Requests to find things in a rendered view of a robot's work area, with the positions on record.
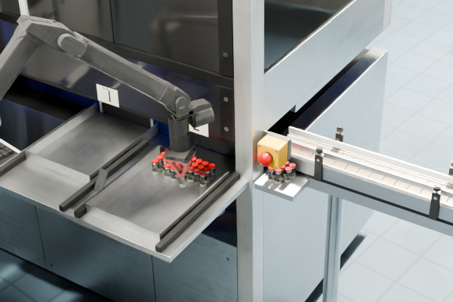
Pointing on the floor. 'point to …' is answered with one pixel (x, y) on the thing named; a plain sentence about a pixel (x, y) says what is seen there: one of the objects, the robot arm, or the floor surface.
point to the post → (249, 122)
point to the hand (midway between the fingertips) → (182, 172)
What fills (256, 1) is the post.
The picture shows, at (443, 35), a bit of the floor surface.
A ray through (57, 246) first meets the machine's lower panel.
